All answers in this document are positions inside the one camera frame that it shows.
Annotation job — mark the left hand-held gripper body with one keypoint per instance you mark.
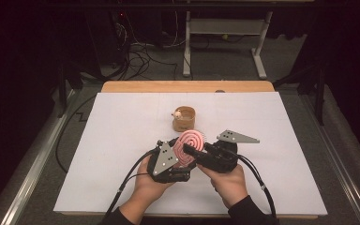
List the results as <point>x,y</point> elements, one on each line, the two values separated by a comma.
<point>164,162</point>

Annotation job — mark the wooden table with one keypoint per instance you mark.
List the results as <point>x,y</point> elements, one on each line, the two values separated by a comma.
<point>184,86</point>

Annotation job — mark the white table mat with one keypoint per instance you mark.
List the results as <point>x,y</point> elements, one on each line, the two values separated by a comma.
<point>262,175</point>

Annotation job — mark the person's right hand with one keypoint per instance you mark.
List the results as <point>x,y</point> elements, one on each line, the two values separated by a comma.
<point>228,186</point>

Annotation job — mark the person's left hand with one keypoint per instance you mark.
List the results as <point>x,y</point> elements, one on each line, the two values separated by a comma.
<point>150,187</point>

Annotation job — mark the pink hairbrush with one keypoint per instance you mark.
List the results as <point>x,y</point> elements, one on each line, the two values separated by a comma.
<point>190,137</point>

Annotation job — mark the black stand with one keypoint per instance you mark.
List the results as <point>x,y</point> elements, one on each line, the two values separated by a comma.
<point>63,93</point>
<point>319,97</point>

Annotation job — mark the metal floor rail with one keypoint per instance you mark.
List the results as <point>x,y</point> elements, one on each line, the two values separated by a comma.
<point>37,165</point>
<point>340,165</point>

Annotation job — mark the black computer tower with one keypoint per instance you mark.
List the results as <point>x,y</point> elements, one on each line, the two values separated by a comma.
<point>106,34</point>

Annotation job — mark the small white animal figurine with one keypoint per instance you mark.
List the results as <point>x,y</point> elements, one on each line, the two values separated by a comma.
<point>177,114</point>

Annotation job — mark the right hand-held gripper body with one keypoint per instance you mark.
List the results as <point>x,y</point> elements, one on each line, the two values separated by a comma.
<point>220,157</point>

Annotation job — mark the white metal desk frame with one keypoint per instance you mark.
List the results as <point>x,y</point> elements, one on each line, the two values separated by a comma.
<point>225,26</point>

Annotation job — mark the round wooden cup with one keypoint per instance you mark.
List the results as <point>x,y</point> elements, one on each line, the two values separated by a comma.
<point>184,122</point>

